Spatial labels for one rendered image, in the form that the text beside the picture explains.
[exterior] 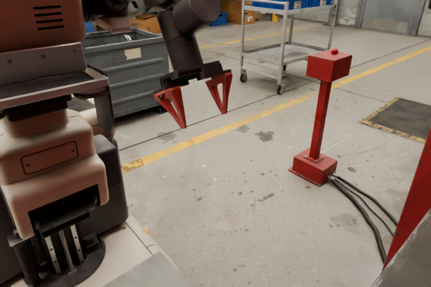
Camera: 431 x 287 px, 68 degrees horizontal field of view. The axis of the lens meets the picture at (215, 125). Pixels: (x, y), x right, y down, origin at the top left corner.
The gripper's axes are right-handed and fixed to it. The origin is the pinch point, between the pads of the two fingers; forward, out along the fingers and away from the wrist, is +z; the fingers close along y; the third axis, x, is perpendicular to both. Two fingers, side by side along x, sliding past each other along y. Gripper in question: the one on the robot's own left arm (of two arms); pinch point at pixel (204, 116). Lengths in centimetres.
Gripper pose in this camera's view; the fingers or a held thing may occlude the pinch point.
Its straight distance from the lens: 59.7
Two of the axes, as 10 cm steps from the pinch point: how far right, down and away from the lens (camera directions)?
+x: -5.8, 1.0, 8.1
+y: 7.6, -2.9, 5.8
